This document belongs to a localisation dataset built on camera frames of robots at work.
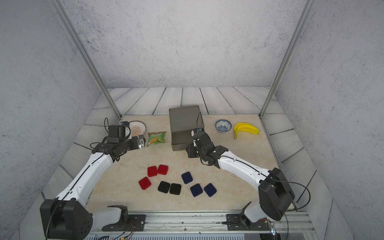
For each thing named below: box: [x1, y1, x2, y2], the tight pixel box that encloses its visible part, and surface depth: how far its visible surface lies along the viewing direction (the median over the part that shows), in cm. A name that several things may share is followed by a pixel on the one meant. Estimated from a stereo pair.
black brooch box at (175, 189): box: [169, 183, 182, 195], surface depth 85 cm
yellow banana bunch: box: [234, 122, 260, 140], surface depth 110 cm
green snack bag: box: [147, 131, 167, 147], surface depth 103 cm
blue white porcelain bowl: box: [215, 119, 233, 133], surface depth 113 cm
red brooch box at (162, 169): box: [157, 164, 169, 175], surface depth 93 cm
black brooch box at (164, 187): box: [157, 181, 171, 194], surface depth 86 cm
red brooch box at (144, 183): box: [138, 176, 152, 190], surface depth 88 cm
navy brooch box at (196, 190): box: [190, 183, 203, 197], surface depth 84 cm
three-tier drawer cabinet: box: [169, 105, 205, 152], surface depth 91 cm
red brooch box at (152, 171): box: [147, 166, 158, 178], surface depth 93 cm
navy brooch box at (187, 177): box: [181, 171, 193, 184], surface depth 90 cm
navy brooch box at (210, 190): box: [204, 183, 217, 197], surface depth 84 cm
